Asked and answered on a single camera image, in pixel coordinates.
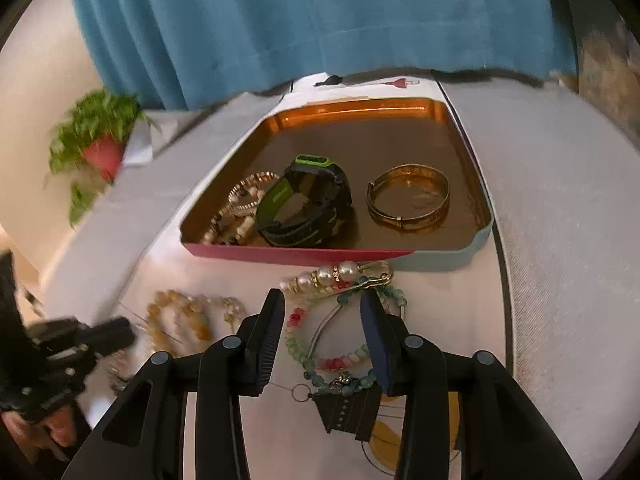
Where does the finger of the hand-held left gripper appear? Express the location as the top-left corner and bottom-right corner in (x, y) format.
(80, 316), (136, 357)

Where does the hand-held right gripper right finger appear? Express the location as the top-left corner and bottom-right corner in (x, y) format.
(360, 290), (583, 480)

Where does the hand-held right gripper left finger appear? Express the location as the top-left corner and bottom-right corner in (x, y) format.
(62, 288), (286, 480)

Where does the pastel bead bracelet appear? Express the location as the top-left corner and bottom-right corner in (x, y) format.
(284, 285), (410, 372)

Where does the yellow bead bracelet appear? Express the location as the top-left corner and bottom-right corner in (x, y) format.
(146, 289), (247, 352)

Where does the pearl bracelet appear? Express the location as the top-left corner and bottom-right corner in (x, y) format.
(279, 260), (395, 297)

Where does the white and brown bead bracelet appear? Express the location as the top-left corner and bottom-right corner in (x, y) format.
(202, 207), (261, 247)

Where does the gold bangle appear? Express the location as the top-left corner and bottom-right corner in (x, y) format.
(365, 164), (451, 234)

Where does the black and green watch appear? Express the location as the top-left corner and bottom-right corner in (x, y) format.
(256, 154), (354, 249)

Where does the striped stretch bracelet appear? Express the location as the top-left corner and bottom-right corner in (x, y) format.
(227, 171), (282, 213)

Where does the metal tray with pink rim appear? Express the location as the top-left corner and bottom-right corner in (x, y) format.
(179, 97), (495, 272)

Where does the person's left hand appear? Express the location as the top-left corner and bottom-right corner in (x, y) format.
(0, 395), (88, 466)

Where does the white lamp print table runner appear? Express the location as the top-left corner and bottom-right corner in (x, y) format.
(80, 74), (511, 480)

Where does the potted green plant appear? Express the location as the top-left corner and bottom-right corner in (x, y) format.
(47, 89), (151, 228)

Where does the grey tablecloth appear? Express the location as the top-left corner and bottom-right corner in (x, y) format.
(40, 67), (640, 411)

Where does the blue curtain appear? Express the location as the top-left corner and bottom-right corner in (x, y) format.
(65, 0), (578, 111)

